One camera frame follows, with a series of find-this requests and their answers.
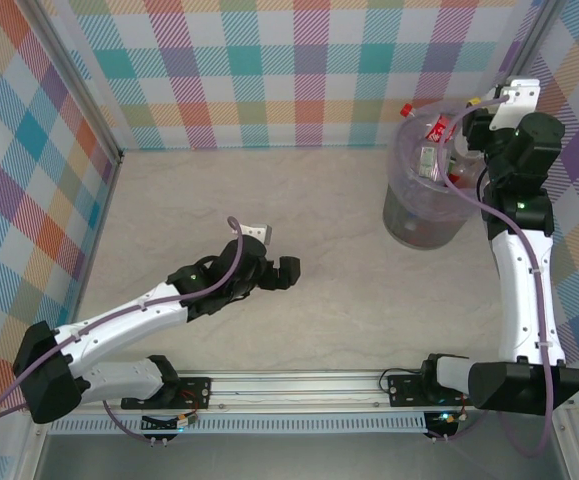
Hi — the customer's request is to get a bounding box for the Coca-Cola bottle red cap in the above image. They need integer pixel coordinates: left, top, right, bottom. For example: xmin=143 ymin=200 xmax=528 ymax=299
xmin=401 ymin=102 xmax=465 ymax=144

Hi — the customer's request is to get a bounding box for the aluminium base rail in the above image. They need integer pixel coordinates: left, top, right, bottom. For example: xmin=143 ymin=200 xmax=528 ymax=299
xmin=27 ymin=370 xmax=578 ymax=415

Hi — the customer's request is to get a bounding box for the white slotted cable duct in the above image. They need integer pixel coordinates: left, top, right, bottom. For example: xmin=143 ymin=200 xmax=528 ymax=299
xmin=51 ymin=412 xmax=428 ymax=435

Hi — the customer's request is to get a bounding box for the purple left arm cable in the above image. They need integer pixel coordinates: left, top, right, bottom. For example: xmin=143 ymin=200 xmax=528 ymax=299
xmin=0 ymin=215 xmax=245 ymax=446

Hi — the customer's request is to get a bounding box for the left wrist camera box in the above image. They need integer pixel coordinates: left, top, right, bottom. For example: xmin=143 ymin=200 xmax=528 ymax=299
xmin=246 ymin=223 xmax=274 ymax=246

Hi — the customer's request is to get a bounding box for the small connector with wires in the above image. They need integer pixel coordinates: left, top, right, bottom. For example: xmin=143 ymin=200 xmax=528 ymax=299
xmin=141 ymin=412 xmax=201 ymax=435
xmin=426 ymin=408 xmax=470 ymax=441

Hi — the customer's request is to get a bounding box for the translucent purple trash bin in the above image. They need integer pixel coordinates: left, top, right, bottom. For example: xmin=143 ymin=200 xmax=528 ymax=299
xmin=382 ymin=112 xmax=485 ymax=250

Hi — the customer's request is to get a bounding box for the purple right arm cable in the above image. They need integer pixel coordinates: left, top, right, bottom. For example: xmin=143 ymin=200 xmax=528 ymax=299
xmin=431 ymin=94 xmax=560 ymax=459

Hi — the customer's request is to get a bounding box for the aluminium frame post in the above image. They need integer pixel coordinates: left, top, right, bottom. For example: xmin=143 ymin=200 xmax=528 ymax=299
xmin=27 ymin=0 xmax=126 ymax=164
xmin=498 ymin=0 xmax=568 ymax=101

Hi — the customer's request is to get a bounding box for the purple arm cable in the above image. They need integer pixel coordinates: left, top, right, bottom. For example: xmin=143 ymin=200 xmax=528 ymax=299
xmin=0 ymin=215 xmax=245 ymax=446
xmin=431 ymin=94 xmax=560 ymax=459

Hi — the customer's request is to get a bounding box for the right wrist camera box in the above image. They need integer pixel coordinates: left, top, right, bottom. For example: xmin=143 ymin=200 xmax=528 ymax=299
xmin=491 ymin=75 xmax=541 ymax=130

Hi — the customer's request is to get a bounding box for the grey metal panel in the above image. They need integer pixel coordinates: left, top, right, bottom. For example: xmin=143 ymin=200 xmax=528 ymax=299
xmin=33 ymin=433 xmax=570 ymax=480

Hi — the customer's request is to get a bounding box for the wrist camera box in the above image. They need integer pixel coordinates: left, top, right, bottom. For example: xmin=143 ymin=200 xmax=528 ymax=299
xmin=246 ymin=223 xmax=274 ymax=246
xmin=491 ymin=75 xmax=541 ymax=130

